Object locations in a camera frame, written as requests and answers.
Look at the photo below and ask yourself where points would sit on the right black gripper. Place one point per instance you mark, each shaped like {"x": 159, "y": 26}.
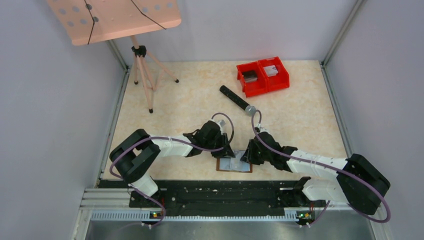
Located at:
{"x": 249, "y": 157}

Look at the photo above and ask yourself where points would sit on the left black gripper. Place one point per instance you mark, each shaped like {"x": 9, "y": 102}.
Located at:
{"x": 227, "y": 152}

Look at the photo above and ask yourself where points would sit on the brown leather card holder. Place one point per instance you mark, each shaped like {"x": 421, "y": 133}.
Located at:
{"x": 234, "y": 164}

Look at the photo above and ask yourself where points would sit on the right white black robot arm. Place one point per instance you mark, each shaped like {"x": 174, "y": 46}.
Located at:
{"x": 354, "y": 180}

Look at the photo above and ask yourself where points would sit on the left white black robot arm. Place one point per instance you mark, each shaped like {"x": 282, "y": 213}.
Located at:
{"x": 134, "y": 156}

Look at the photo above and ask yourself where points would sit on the black handheld microphone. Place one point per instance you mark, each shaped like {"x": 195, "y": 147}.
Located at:
{"x": 241, "y": 103}

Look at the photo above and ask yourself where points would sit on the left red plastic bin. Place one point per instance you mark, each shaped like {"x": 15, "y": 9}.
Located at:
{"x": 252, "y": 79}

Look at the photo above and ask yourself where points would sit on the red plastic bin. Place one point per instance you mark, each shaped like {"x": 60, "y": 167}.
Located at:
{"x": 276, "y": 76}
{"x": 252, "y": 79}

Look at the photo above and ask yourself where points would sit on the right red plastic bin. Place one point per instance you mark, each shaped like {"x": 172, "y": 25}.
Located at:
{"x": 276, "y": 76}

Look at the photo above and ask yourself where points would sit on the pink music stand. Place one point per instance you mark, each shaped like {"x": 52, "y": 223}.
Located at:
{"x": 93, "y": 21}

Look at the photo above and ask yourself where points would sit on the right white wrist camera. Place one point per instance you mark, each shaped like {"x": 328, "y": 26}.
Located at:
{"x": 261, "y": 129}

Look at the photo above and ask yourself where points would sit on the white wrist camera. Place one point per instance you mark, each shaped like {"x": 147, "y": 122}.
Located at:
{"x": 261, "y": 129}
{"x": 221, "y": 123}

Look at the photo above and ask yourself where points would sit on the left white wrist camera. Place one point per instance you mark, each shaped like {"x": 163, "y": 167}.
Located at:
{"x": 221, "y": 123}

